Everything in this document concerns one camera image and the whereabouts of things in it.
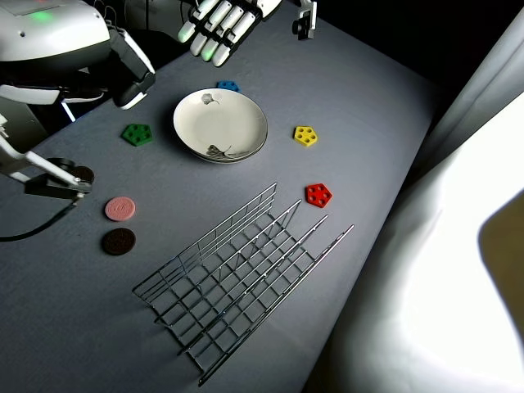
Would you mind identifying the white backdrop curtain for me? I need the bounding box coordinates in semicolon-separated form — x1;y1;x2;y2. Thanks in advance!
302;7;524;393

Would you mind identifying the green pentagon block with holes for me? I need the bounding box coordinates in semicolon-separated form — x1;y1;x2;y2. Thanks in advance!
120;123;153;147

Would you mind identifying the olive brown panel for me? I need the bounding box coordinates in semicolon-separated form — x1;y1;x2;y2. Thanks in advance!
477;192;524;341

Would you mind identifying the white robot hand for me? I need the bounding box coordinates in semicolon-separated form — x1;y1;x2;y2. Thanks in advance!
0;0;157;110
176;0;283;68

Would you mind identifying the grey robot torso shell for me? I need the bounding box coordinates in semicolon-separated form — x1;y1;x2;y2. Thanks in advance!
122;0;193;32

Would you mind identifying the red pentagon block with holes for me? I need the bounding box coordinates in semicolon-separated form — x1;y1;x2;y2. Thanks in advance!
305;183;333;210

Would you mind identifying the yellow pentagon block with holes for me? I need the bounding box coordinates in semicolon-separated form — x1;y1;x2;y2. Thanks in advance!
292;125;319;149

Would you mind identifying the white plate with two leaves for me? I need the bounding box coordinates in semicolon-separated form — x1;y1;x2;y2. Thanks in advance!
172;88;269;160

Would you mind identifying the pink sandwich cookie toy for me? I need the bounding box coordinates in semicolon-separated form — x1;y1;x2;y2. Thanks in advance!
104;196;137;223

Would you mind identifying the grey table cloth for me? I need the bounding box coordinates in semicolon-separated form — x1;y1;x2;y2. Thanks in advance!
0;3;445;393

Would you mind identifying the brown sandwich cookie toy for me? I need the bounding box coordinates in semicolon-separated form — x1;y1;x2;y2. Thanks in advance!
102;227;137;256
70;165;96;185

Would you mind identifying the chrome wire dish rack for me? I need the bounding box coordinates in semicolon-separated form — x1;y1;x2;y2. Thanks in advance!
131;182;355;388

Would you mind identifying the black cable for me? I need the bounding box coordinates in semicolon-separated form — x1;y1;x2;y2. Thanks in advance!
0;199;79;242

